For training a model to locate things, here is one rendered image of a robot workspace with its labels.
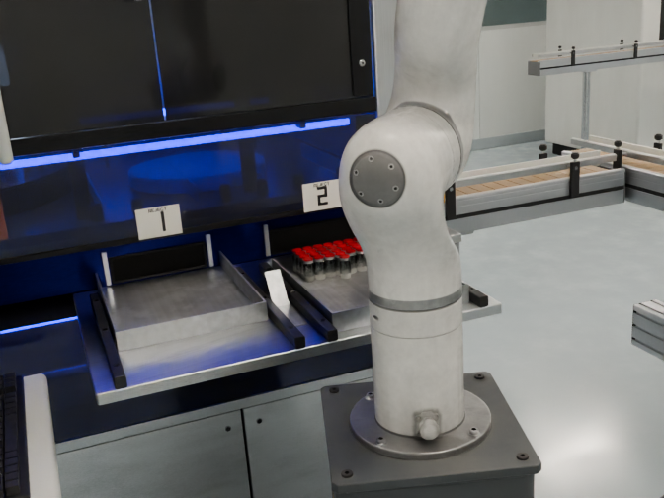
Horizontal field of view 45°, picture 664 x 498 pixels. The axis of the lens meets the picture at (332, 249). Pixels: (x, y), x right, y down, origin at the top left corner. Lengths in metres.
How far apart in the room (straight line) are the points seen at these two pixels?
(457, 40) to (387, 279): 0.29
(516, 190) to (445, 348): 1.06
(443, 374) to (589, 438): 1.77
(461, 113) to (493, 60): 6.27
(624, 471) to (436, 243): 1.78
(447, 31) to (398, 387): 0.44
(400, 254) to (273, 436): 0.95
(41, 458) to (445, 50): 0.81
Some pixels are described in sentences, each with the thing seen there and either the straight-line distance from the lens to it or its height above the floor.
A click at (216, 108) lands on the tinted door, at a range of 1.59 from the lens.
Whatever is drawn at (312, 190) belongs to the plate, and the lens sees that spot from 1.66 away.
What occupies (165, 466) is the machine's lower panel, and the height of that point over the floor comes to 0.49.
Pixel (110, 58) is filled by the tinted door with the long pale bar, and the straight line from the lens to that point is 1.55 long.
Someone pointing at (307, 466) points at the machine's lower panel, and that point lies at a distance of 1.90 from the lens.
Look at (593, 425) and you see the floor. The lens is 2.85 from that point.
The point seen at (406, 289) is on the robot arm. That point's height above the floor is 1.08.
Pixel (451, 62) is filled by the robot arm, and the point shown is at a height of 1.34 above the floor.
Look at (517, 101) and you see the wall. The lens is 7.44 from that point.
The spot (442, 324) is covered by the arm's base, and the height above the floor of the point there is 1.02.
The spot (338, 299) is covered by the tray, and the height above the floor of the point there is 0.88.
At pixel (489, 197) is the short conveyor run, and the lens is 1.99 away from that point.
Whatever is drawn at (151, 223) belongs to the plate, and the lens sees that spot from 1.59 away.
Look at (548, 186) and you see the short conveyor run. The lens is 2.08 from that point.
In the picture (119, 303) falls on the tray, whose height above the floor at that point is 0.88.
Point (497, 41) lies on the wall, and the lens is 7.27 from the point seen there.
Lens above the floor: 1.42
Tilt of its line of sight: 18 degrees down
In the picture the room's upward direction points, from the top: 4 degrees counter-clockwise
